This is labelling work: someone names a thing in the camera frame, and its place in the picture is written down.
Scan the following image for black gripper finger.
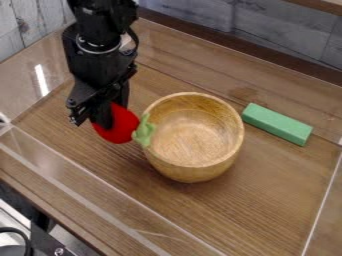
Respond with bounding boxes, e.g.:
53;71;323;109
112;81;129;108
89;102;113;130

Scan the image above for green rectangular block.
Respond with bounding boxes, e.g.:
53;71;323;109
241;103;312;146

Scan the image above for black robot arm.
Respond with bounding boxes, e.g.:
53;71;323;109
61;0;138;130

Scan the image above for clear acrylic tray walls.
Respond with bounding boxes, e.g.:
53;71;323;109
0;11;342;256

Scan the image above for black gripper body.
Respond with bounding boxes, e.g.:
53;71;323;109
61;25;138;126

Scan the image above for red plush strawberry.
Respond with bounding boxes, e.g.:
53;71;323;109
90;103;154;148

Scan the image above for wooden bowl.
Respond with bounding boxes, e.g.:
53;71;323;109
142;92;244;183

